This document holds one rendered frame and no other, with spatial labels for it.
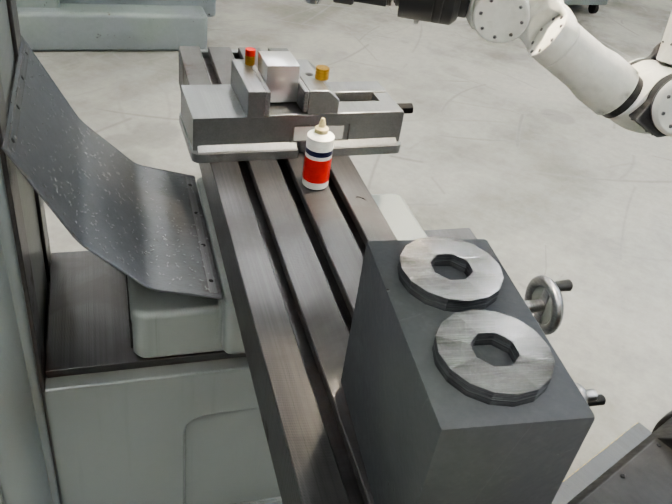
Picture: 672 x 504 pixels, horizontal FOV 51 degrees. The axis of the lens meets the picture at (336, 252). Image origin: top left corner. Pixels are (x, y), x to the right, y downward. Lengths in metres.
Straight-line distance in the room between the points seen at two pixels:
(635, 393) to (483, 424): 1.84
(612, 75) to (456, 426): 0.59
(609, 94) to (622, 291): 1.80
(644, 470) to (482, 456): 0.76
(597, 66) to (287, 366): 0.53
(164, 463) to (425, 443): 0.75
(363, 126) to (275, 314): 0.44
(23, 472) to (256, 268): 0.45
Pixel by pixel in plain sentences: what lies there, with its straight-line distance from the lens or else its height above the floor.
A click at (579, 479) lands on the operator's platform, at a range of 1.48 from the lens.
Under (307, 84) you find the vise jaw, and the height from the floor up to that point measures 1.02.
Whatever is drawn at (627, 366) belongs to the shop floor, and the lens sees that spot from 2.42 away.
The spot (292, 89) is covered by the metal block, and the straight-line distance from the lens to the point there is 1.14.
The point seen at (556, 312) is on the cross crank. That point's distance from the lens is 1.42.
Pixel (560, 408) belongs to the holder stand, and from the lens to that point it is 0.55.
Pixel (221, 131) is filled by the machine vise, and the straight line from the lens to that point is 1.11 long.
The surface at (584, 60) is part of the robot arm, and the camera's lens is 0.96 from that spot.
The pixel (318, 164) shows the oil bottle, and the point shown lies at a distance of 1.05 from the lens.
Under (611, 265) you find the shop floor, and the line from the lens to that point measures 2.84.
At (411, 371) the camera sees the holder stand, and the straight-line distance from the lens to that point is 0.55.
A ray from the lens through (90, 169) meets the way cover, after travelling 1.07.
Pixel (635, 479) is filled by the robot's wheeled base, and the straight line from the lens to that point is 1.26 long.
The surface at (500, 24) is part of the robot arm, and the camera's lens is 0.89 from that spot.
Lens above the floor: 1.47
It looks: 36 degrees down
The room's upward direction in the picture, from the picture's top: 9 degrees clockwise
